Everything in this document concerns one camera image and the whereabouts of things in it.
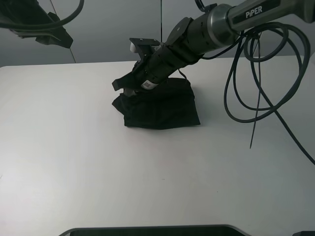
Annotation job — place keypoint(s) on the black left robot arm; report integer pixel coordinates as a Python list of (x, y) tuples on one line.
[(29, 12)]

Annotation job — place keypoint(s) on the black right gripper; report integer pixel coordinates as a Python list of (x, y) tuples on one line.
[(155, 67)]

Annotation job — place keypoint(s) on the black printed t-shirt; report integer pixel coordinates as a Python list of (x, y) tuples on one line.
[(170, 105)]

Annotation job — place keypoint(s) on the black robot base front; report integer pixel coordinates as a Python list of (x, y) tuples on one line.
[(192, 230)]

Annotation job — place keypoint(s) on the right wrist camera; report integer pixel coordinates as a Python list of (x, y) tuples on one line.
[(144, 47)]

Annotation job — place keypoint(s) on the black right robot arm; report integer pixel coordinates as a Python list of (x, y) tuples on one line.
[(192, 38)]

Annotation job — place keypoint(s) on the dark object bottom right corner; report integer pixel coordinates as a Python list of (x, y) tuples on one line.
[(304, 233)]

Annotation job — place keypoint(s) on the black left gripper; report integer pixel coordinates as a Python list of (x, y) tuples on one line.
[(58, 36)]

